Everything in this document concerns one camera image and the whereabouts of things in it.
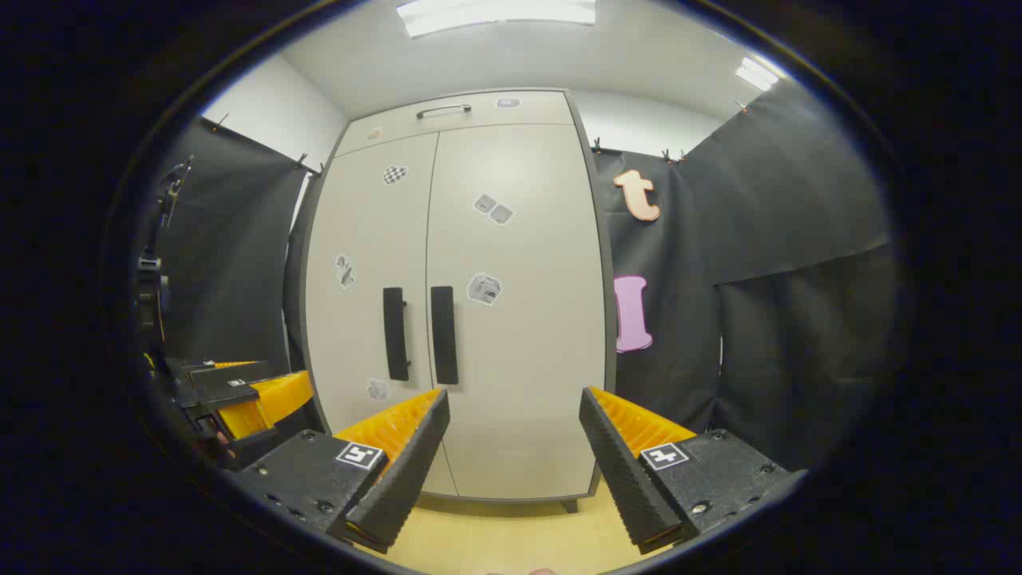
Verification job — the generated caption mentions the large ceiling light panel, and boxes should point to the large ceiling light panel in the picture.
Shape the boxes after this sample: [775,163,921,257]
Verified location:
[395,0,598,39]

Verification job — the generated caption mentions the black door handle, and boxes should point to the black door handle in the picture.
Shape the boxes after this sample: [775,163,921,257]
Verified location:
[382,287,411,383]
[430,285,461,386]

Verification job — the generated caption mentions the white double-door shoe cabinet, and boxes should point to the white double-door shoe cabinet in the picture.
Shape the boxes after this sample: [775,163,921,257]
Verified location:
[283,88,620,514]

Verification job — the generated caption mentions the white cabinet door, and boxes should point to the white cabinet door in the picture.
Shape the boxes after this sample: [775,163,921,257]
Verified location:
[302,132,460,498]
[426,122,609,502]

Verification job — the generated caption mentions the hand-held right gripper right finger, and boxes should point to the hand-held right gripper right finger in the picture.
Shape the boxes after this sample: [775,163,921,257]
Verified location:
[579,387,807,556]

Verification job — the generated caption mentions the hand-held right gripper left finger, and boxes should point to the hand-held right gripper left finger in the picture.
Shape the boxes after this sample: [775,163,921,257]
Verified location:
[226,389,450,554]

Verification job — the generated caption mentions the small ceiling light panel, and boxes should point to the small ceiling light panel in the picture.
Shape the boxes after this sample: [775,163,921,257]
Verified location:
[735,56,779,93]

